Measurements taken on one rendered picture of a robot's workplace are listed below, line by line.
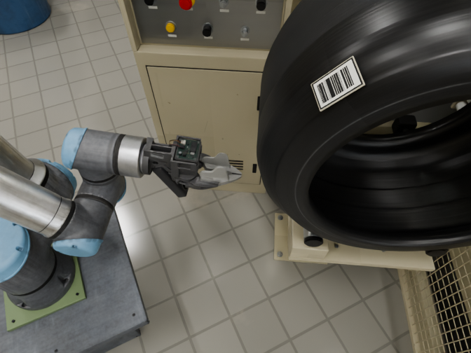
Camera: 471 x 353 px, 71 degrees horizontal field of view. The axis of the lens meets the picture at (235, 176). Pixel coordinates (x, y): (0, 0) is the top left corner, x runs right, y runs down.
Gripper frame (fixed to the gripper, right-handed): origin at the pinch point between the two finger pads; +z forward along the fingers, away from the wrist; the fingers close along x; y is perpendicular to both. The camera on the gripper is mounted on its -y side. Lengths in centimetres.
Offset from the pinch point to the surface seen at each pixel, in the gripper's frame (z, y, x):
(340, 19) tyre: 8.7, 39.7, -1.1
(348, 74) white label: 9.4, 38.2, -10.0
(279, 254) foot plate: 32, -95, 22
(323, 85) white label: 7.3, 35.8, -9.4
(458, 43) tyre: 18.5, 44.1, -10.2
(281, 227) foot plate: 34, -96, 38
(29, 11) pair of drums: -180, -110, 214
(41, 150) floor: -116, -116, 79
